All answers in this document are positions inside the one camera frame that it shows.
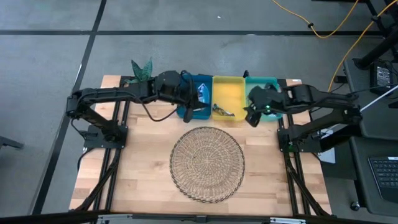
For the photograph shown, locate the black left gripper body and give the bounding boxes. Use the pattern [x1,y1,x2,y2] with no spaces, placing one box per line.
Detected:
[175,76,200,109]

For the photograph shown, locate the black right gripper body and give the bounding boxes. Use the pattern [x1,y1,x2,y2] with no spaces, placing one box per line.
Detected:
[247,86,285,113]

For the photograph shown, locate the blue granola bar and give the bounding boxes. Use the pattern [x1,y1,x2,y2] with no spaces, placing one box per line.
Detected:
[197,83,211,104]

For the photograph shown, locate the multicolour granola bar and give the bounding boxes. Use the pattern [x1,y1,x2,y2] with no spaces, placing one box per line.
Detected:
[212,103,236,118]

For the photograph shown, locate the blue plastic bin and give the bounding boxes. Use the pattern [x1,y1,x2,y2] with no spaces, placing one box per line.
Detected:
[176,73,214,121]

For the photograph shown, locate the green plastic bin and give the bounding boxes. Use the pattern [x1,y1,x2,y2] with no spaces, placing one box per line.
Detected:
[244,77,283,122]

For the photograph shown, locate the yellow plastic bin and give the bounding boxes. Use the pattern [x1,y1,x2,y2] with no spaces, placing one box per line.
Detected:
[211,75,249,121]

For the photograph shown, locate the green artificial plant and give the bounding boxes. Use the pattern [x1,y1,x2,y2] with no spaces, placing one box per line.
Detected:
[126,57,155,84]

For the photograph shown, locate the round woven wicker basket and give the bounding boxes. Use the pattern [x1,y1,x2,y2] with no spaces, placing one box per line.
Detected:
[169,126,246,203]

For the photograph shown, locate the white paper sheet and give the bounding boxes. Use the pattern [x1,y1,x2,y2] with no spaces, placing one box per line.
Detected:
[318,147,336,165]

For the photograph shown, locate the black stand legs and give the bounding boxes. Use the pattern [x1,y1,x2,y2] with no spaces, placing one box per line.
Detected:
[353,0,398,71]

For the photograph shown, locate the black power adapter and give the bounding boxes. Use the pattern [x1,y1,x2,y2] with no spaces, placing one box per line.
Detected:
[369,62,394,94]

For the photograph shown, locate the black side desk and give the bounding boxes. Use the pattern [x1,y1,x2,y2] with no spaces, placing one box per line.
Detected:
[343,57,398,218]

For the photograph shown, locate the black laptop keyboard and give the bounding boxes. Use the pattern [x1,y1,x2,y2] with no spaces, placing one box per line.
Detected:
[368,155,398,203]

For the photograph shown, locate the black crossbar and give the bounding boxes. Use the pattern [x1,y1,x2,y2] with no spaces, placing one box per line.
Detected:
[0,210,398,224]

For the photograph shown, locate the black chair base leg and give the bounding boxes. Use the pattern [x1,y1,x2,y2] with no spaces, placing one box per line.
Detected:
[0,136,24,150]

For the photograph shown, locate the black aluminium table frame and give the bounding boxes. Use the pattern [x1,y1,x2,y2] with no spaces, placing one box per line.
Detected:
[70,74,332,218]

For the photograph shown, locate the yellow extension cable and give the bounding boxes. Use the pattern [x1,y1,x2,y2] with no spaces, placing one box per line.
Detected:
[272,0,361,40]
[325,0,398,96]

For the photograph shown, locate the silver metal bracket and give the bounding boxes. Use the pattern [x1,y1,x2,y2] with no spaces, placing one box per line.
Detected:
[269,217,307,224]
[98,213,134,223]

